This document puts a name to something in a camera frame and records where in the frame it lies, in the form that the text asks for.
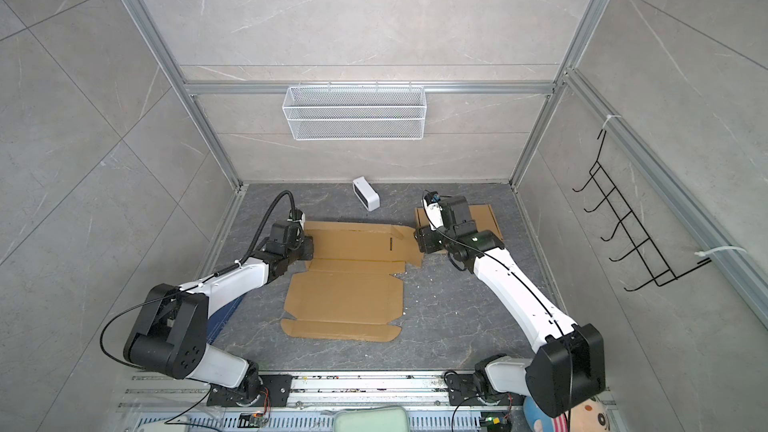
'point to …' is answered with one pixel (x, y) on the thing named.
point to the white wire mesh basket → (355, 113)
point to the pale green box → (372, 419)
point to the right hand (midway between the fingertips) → (426, 228)
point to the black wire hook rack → (662, 275)
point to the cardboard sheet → (348, 290)
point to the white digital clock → (366, 193)
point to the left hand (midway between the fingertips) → (308, 234)
